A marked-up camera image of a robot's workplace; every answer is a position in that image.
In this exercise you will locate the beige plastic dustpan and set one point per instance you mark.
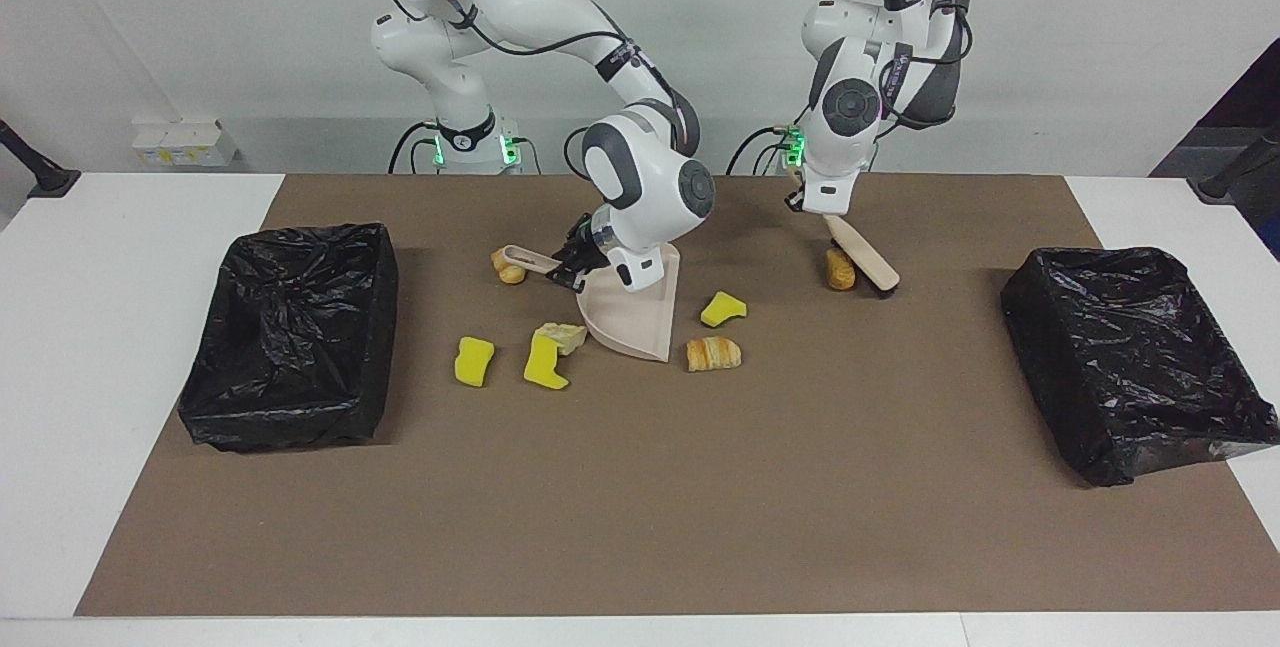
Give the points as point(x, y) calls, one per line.
point(630, 322)

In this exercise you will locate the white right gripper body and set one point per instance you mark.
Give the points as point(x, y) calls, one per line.
point(635, 267)

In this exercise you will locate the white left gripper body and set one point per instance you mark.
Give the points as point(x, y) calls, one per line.
point(828, 189)

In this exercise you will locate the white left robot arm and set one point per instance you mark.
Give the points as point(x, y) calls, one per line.
point(850, 107)

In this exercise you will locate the white wall socket box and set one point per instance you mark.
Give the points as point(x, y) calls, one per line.
point(185, 145)

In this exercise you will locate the black bag-lined bin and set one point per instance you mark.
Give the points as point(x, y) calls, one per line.
point(1130, 357)
point(290, 327)

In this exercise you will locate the brown bread roll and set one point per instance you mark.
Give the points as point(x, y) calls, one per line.
point(838, 274)

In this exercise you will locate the small striped croissant piece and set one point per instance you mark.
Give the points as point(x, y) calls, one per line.
point(512, 275)

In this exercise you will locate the rectangular yellow sponge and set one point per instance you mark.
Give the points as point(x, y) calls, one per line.
point(473, 362)

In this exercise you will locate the notched yellow sponge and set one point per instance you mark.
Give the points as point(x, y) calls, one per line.
point(543, 365)

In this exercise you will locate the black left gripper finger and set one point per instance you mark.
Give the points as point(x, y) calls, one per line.
point(794, 201)

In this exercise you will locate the large striped croissant piece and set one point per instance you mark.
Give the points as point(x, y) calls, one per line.
point(712, 354)

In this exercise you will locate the beige brush with black bristles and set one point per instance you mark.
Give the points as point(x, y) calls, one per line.
point(865, 257)

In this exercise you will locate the pale crusty bread chunk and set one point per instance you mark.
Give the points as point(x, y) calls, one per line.
point(565, 335)

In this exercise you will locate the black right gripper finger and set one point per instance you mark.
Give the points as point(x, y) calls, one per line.
point(585, 239)
point(570, 278)

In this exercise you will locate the black camera stand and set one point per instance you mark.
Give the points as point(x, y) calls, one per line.
point(45, 177)
point(1225, 182)

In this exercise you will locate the black background panel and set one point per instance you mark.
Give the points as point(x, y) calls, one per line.
point(1255, 107)

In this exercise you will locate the yellow sponge wedge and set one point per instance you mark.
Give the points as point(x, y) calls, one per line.
point(722, 310)

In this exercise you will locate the brown table mat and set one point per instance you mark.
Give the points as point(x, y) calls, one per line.
point(500, 527)

